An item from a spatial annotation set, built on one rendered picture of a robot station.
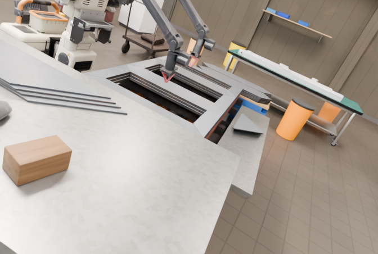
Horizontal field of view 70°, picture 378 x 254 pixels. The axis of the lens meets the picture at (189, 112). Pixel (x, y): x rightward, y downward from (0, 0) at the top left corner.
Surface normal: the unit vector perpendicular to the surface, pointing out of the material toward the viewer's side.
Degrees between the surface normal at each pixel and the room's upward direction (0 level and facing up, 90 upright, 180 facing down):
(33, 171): 90
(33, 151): 0
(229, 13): 90
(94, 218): 0
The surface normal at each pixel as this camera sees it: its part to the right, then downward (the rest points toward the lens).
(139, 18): -0.51, 0.18
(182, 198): 0.35, -0.85
